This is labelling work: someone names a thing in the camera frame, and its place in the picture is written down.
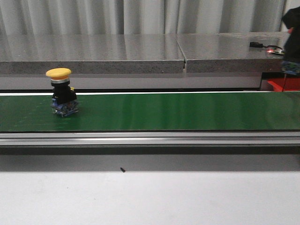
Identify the grey granite counter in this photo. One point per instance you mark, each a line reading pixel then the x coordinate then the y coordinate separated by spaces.
pixel 140 54

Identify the small green circuit board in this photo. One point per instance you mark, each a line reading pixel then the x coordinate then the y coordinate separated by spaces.
pixel 275 50

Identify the red plastic tray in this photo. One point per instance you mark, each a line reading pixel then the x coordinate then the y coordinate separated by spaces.
pixel 280 84

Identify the yellow push button switch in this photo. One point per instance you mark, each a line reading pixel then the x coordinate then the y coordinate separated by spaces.
pixel 64 99

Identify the green conveyor belt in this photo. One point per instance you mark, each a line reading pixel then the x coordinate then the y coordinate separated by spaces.
pixel 155 112

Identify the red push button switch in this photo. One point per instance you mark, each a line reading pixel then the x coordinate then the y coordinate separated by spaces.
pixel 291 58

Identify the aluminium conveyor frame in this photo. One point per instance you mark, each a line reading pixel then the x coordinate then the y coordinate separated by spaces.
pixel 150 138

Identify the black plug connector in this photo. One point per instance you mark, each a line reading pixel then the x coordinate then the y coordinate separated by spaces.
pixel 256 45

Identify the grey curtain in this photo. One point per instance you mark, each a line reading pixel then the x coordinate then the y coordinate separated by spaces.
pixel 89 17

